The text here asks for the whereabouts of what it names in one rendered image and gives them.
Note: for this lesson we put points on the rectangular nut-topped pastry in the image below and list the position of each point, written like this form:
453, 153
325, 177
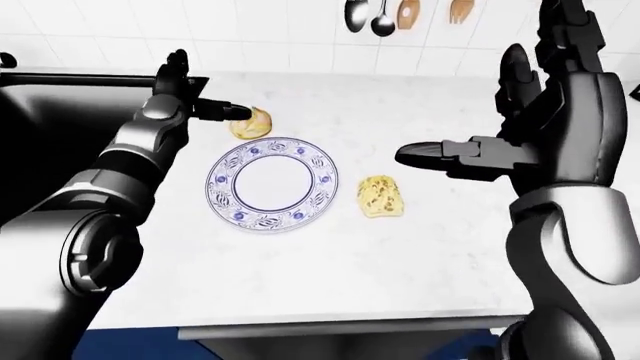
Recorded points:
380, 195

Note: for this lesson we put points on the round glazed pastry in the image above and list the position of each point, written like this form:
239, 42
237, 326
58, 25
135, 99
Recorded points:
252, 125

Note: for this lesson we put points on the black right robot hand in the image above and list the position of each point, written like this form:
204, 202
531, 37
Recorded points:
555, 112

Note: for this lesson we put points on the wooden fork spatula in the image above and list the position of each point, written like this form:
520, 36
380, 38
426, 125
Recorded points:
460, 10

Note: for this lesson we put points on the dark sink basin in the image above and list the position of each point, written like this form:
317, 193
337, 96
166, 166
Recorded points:
60, 105

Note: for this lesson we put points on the silver ladle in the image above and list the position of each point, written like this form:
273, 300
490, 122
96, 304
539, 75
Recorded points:
382, 21

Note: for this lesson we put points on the blue cabinet front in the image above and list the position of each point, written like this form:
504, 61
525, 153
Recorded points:
130, 343

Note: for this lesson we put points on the large silver spoon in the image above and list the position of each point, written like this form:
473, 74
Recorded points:
356, 15

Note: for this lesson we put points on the wooden slotted spatula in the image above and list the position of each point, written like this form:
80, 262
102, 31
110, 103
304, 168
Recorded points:
408, 14

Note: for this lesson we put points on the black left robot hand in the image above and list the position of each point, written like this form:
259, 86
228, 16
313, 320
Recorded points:
172, 88

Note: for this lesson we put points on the blue white patterned plate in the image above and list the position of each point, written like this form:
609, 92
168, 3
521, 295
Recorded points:
271, 183

